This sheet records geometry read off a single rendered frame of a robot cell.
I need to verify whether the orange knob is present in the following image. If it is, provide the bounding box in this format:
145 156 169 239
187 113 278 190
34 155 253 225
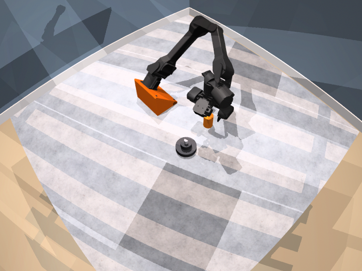
203 113 213 129

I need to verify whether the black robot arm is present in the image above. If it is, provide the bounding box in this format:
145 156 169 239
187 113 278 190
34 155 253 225
140 15 235 117

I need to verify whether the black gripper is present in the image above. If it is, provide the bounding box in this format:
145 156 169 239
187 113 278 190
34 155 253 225
187 86 234 122

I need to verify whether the black round pedestal with silver d-shaped shaft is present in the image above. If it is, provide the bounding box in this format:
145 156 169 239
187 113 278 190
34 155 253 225
175 137 197 157

